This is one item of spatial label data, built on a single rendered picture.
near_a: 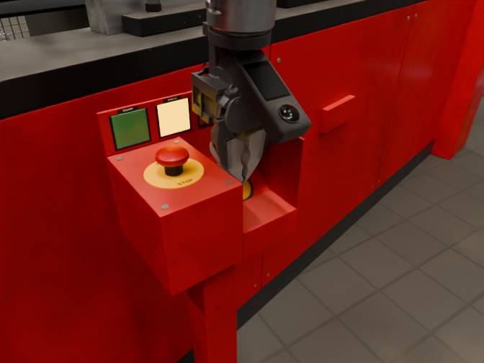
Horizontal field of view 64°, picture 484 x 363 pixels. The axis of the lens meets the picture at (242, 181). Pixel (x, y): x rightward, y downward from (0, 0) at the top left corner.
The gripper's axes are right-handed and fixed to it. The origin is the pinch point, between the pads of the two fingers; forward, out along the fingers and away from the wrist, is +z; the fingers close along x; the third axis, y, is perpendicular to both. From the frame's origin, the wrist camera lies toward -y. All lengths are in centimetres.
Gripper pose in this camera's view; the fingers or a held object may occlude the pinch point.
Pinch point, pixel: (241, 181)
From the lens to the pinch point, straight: 54.1
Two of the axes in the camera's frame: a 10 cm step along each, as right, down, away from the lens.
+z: -0.5, 8.0, 5.9
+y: -5.9, -5.1, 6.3
